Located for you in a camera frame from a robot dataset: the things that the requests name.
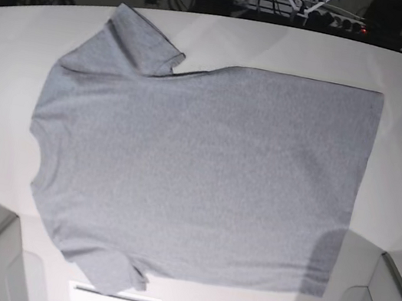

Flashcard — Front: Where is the grey T-shirt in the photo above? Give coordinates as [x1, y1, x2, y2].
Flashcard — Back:
[30, 5, 384, 297]

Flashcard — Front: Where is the white power strip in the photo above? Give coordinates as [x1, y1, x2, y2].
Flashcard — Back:
[233, 0, 369, 35]

